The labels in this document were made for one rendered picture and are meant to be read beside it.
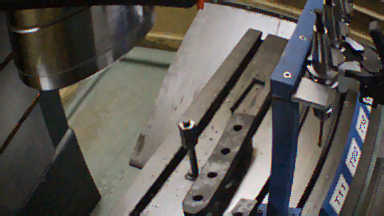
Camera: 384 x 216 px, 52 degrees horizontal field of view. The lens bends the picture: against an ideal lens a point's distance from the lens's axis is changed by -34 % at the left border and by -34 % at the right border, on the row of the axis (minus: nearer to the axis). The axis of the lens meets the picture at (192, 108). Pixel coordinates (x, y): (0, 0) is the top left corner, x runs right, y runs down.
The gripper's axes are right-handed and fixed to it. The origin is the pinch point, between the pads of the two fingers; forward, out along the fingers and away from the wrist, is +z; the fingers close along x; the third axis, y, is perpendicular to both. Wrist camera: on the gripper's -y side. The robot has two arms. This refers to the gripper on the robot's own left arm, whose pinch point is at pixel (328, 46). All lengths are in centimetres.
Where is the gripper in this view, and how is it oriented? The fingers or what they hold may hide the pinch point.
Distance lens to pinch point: 84.1
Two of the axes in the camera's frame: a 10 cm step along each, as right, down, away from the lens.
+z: -8.8, -2.4, 4.0
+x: 4.6, -6.1, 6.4
